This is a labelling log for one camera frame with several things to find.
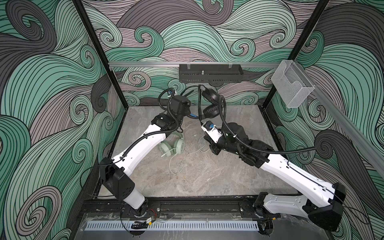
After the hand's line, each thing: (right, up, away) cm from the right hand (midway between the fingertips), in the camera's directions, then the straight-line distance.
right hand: (205, 136), depth 69 cm
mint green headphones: (-21, -10, +18) cm, 29 cm away
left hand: (-11, +17, +7) cm, 22 cm away
